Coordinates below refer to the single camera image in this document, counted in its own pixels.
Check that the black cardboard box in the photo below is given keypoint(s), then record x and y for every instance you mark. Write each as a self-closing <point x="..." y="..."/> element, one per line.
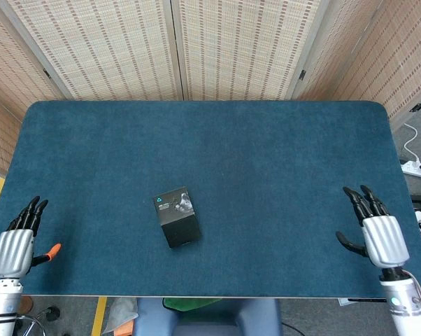
<point x="179" y="224"/>

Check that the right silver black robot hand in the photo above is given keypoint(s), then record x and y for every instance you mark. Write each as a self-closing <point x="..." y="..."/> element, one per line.
<point x="385" y="241"/>

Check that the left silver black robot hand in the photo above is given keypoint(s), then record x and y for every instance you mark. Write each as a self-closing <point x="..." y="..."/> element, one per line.
<point x="13" y="252"/>

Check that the blue felt table mat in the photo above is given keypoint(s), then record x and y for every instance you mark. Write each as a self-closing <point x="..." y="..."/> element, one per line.
<point x="301" y="157"/>

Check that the white power strip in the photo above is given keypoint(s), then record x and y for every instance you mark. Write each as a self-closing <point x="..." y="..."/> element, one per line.
<point x="418" y="170"/>

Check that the woven bamboo screen panel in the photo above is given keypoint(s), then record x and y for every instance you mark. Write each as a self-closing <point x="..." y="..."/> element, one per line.
<point x="238" y="45"/>
<point x="399" y="52"/>
<point x="109" y="45"/>
<point x="333" y="52"/>
<point x="11" y="52"/>
<point x="0" y="133"/>

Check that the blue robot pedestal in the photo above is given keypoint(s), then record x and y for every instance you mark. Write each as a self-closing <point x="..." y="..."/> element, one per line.
<point x="207" y="320"/>

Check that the brown wooden disc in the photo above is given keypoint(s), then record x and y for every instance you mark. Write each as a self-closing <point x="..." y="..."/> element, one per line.
<point x="27" y="302"/>

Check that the grey plastic bag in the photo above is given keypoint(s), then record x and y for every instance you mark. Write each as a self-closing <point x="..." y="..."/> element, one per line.
<point x="121" y="311"/>

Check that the orange packet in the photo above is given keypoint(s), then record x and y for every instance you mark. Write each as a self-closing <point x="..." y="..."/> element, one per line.
<point x="124" y="329"/>

